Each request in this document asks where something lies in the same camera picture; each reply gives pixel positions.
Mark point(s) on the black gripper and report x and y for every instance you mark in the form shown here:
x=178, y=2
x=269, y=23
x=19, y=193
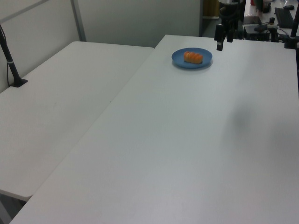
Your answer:
x=230, y=16

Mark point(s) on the orange bread roll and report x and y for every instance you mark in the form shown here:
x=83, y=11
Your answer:
x=193, y=57

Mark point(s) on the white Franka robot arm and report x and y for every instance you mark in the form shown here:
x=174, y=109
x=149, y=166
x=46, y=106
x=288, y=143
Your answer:
x=230, y=2

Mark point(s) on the black electronics box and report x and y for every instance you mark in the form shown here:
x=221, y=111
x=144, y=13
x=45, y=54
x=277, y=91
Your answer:
x=257, y=33

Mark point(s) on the blue round plate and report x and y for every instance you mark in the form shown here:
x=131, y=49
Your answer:
x=178, y=59

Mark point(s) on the black keyboard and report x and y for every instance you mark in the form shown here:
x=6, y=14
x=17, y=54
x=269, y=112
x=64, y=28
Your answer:
x=283, y=16

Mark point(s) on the black computer mouse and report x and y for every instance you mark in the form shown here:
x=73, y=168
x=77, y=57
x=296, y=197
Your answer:
x=288, y=7

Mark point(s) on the adjacent white table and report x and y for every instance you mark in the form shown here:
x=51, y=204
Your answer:
x=58, y=105

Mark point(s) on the black camera pole with clamp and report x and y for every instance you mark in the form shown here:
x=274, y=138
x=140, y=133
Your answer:
x=292, y=37

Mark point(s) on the black camera pole with base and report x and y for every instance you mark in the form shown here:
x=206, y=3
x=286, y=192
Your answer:
x=10, y=63

